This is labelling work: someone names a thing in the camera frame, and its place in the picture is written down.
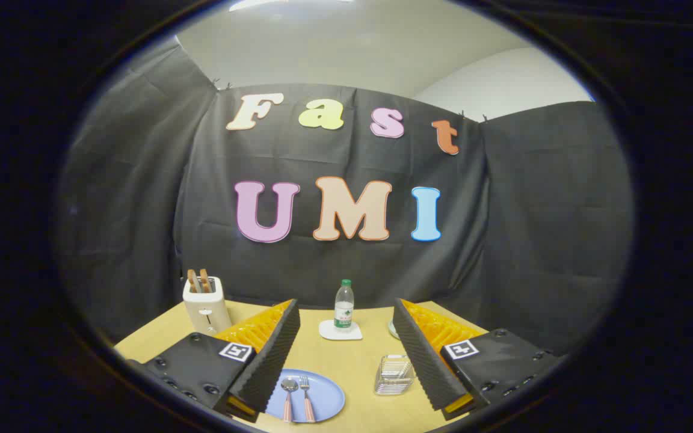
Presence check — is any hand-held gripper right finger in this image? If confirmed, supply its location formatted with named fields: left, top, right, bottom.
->
left=393, top=298, right=567, bottom=420

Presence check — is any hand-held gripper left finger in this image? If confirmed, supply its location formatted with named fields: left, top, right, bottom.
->
left=127, top=299, right=301, bottom=423

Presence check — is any metal spoon checkered red handle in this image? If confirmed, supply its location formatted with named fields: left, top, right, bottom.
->
left=280, top=378, right=299, bottom=423

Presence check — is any metal fork checkered red handle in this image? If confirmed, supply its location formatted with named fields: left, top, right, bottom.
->
left=299, top=376, right=316, bottom=423

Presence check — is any clear cutlery holder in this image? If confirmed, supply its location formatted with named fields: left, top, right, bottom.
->
left=374, top=354, right=414, bottom=396

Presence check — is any white square coaster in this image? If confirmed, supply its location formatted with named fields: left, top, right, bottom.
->
left=319, top=319, right=363, bottom=341

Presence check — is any blue round plate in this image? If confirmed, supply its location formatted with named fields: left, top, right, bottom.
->
left=264, top=369, right=346, bottom=423

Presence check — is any cream white toaster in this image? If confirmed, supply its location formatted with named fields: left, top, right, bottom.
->
left=182, top=276, right=232, bottom=335

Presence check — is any clear plastic water bottle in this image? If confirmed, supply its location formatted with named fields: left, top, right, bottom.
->
left=334, top=279, right=355, bottom=330

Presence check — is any black backdrop cloth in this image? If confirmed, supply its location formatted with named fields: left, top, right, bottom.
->
left=58, top=36, right=635, bottom=355

